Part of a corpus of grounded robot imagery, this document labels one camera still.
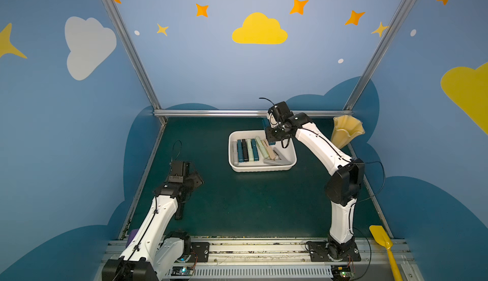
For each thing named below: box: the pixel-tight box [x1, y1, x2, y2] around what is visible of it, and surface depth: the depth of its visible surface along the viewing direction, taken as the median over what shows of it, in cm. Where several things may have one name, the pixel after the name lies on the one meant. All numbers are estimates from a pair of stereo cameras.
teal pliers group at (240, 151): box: [236, 139, 244, 163], surface depth 104 cm
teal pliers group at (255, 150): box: [250, 138, 260, 162], surface depth 106 cm
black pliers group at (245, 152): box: [241, 138, 250, 163], surface depth 104 cm
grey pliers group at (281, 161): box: [263, 146, 292, 166], surface depth 103 cm
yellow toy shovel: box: [369, 225, 404, 281], surface depth 78 cm
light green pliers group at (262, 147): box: [255, 136, 270, 159], surface depth 106 cm
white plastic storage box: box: [228, 129, 298, 172], surface depth 103 cm
